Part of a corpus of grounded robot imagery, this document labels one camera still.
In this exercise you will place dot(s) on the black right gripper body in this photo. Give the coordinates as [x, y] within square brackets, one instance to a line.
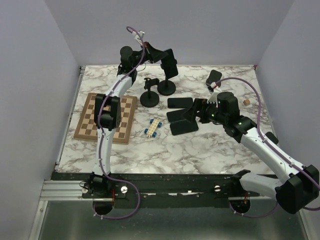
[209, 113]

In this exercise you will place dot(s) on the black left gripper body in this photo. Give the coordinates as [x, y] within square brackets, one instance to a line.
[137, 56]

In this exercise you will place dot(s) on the black phone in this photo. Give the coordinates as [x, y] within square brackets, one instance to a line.
[176, 115]
[169, 64]
[183, 127]
[179, 102]

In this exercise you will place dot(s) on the black phone stand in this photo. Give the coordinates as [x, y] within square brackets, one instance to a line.
[150, 99]
[166, 87]

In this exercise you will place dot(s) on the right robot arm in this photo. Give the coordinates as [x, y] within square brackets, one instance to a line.
[295, 185]

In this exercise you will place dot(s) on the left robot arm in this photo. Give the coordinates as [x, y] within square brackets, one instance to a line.
[107, 111]

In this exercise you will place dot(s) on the toy car with blue wheels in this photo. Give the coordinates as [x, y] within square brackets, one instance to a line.
[151, 131]

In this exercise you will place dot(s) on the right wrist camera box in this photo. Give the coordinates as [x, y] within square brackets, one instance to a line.
[214, 90]

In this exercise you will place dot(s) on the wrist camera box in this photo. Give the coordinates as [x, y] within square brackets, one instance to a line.
[138, 36]
[214, 90]

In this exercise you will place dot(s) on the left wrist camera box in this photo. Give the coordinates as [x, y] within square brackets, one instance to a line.
[138, 36]

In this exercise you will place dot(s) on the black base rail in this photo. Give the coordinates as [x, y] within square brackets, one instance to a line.
[162, 191]

